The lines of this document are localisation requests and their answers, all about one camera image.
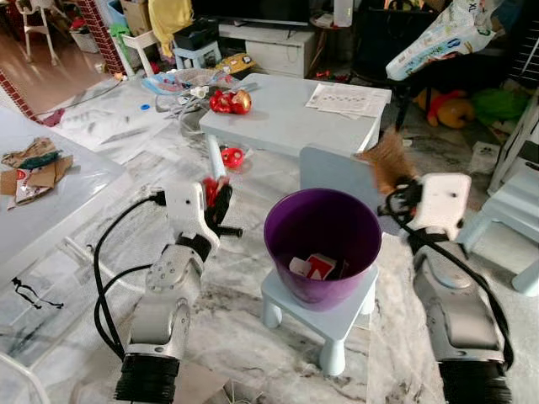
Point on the light blue plastic stool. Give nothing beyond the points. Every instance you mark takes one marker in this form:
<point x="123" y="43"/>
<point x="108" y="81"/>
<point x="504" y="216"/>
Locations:
<point x="324" y="324"/>

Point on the white printed diaper pack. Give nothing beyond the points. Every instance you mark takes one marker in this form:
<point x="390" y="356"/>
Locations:
<point x="438" y="42"/>

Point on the white TV cabinet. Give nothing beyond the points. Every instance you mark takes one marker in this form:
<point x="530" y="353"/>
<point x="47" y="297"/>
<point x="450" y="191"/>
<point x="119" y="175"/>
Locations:
<point x="269" y="50"/>

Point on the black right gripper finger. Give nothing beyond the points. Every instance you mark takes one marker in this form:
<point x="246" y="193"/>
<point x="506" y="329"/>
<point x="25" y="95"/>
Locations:
<point x="413" y="184"/>
<point x="394" y="190"/>

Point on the purple plastic rubbish bin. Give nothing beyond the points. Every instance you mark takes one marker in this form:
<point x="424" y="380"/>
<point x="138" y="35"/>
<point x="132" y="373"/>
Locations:
<point x="295" y="223"/>

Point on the light blue plastic chair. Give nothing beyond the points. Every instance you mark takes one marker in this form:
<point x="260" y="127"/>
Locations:
<point x="514" y="202"/>

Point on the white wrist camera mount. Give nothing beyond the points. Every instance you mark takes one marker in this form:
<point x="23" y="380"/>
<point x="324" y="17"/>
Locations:
<point x="445" y="202"/>
<point x="185" y="210"/>

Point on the black storage basket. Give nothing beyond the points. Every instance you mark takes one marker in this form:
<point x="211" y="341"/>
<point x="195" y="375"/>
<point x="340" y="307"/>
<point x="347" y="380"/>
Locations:
<point x="195" y="35"/>

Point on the small blue step stool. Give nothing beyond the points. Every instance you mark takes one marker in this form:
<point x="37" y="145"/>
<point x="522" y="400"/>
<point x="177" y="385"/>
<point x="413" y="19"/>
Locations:
<point x="198" y="52"/>

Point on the black television screen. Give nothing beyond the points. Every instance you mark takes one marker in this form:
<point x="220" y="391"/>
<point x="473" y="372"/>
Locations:
<point x="253" y="8"/>

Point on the teal snack wrapper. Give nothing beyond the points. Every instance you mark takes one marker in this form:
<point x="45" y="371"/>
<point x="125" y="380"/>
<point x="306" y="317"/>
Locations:
<point x="42" y="158"/>

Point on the green plush toy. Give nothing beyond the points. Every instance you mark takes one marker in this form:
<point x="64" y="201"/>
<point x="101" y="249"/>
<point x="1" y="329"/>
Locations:
<point x="501" y="105"/>

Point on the white folding table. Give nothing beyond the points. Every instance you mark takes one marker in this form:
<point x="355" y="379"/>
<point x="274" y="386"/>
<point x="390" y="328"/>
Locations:
<point x="50" y="219"/>

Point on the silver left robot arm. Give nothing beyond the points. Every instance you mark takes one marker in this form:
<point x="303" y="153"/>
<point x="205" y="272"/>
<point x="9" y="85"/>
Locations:
<point x="164" y="295"/>

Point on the red wrapper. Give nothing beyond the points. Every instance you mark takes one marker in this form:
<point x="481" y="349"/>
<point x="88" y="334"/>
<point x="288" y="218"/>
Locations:
<point x="210" y="192"/>

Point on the flat brown cardboard piece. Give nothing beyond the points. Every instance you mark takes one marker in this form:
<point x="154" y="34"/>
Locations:
<point x="50" y="172"/>

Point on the yellow cloth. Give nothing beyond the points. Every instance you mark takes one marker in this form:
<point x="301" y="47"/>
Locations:
<point x="168" y="17"/>

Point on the red plush toy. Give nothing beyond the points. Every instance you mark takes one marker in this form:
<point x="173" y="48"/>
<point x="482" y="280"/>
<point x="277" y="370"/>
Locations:
<point x="229" y="102"/>

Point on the crumpled brown paper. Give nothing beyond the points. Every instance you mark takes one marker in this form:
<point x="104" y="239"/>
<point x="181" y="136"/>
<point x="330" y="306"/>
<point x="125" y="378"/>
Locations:
<point x="25" y="147"/>

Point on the white metal rack frame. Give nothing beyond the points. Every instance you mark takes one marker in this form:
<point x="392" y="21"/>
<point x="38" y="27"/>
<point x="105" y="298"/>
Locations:
<point x="518" y="139"/>

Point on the light blue low table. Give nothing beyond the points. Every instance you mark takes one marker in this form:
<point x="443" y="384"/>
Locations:
<point x="286" y="118"/>

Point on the large flat cardboard sheet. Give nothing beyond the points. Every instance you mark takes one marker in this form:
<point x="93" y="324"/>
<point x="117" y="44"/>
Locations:
<point x="198" y="387"/>

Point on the white plastic chair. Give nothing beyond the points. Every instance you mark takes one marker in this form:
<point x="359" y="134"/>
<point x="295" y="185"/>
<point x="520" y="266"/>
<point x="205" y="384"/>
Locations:
<point x="35" y="21"/>

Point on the small red plastic toy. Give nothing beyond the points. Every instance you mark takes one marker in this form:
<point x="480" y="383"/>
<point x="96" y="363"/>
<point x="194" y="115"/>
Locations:
<point x="232" y="157"/>

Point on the colourful baby bouncer seat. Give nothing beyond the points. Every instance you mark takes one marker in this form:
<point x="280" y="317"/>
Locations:
<point x="173" y="82"/>

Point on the torn brown cardboard piece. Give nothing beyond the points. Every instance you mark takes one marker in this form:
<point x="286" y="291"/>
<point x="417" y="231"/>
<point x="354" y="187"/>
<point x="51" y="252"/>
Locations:
<point x="389" y="160"/>

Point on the red white card packet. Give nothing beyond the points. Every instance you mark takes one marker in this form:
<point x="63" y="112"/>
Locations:
<point x="318" y="267"/>

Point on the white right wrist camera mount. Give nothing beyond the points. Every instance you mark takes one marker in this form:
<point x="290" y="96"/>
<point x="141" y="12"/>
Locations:
<point x="445" y="202"/>

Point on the yellow bear plush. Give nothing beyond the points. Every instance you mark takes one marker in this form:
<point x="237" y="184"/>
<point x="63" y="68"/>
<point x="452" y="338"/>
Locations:
<point x="455" y="111"/>

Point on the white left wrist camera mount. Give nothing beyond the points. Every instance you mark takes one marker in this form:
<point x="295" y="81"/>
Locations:
<point x="185" y="210"/>

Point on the black office chair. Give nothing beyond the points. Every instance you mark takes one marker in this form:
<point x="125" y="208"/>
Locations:
<point x="375" y="42"/>

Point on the printed paper sheet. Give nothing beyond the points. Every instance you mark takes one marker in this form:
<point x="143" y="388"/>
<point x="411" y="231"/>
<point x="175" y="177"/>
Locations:
<point x="345" y="101"/>

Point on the white red snack packet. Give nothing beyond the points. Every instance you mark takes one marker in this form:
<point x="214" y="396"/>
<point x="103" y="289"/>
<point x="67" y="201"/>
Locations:
<point x="29" y="195"/>

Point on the yellow patterned toy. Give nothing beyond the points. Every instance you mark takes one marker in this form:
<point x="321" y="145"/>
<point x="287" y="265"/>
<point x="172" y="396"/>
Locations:
<point x="237" y="63"/>

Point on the white plastic packet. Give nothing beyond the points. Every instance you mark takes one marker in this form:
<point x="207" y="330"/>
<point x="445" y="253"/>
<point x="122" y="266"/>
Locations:
<point x="485" y="158"/>

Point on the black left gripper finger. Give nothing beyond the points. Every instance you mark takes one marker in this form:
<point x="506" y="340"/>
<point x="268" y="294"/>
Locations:
<point x="224" y="200"/>

